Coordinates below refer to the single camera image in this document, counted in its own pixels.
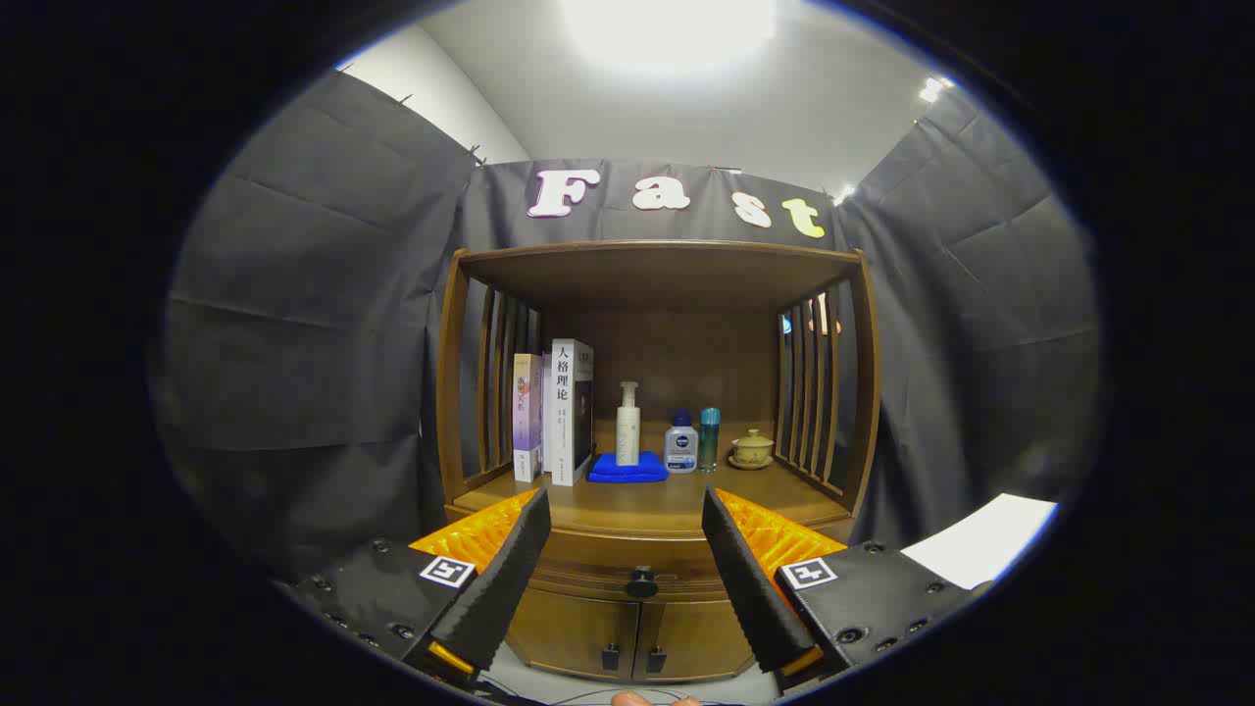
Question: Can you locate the blue folded cloth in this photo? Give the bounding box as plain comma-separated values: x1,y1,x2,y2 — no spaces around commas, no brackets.
587,451,670,483

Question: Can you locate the purple book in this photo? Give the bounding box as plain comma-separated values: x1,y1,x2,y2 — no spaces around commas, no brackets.
512,354,545,483

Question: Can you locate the wooden countertop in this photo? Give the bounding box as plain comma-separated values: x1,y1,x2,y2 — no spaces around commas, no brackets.
453,456,852,538

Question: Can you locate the wooden drawer with black knob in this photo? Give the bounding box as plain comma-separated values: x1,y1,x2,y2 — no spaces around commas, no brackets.
525,532,736,601

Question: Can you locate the tall white pump bottle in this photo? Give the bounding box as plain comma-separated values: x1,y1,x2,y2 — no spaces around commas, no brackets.
616,381,642,468

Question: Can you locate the thick white book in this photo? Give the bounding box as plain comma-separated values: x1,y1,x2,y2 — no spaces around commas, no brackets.
542,338,595,487

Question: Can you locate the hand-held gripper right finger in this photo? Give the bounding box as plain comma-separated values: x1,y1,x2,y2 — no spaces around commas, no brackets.
701,486,993,692

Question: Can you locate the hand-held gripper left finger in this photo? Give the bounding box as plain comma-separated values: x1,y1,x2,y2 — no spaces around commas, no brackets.
284,487,553,687

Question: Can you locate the brown wooden cabinet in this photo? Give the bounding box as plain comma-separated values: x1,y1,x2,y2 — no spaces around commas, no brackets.
436,240,880,684

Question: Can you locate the wooden cabinet door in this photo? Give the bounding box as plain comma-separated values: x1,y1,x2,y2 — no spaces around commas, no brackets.
632,598,761,682
505,588,640,682

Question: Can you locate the white flat panel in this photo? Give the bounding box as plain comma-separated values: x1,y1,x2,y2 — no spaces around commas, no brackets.
900,493,1060,591

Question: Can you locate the white bottle with blue pump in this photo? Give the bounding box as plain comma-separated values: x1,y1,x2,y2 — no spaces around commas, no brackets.
664,409,699,475

